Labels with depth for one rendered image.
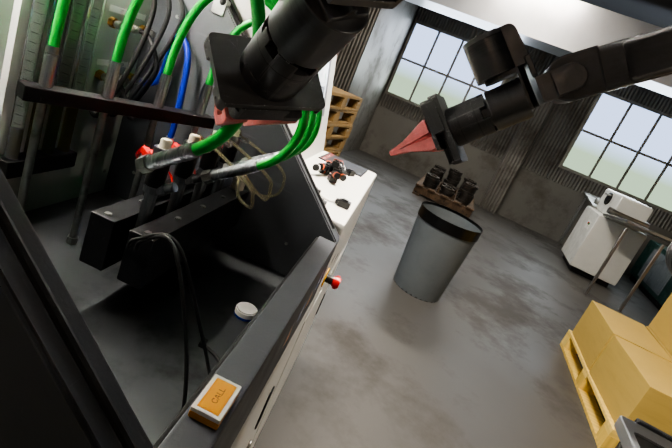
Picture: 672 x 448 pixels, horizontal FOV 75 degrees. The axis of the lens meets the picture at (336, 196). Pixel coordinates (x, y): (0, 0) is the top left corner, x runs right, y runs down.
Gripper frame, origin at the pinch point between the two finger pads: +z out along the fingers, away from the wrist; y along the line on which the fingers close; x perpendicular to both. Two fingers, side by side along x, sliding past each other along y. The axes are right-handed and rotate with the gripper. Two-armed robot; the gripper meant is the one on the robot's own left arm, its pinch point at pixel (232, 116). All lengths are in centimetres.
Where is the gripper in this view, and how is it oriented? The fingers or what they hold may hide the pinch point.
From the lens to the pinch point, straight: 47.6
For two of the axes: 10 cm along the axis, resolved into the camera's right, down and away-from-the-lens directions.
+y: -8.1, 0.8, -5.9
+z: -5.5, 2.8, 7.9
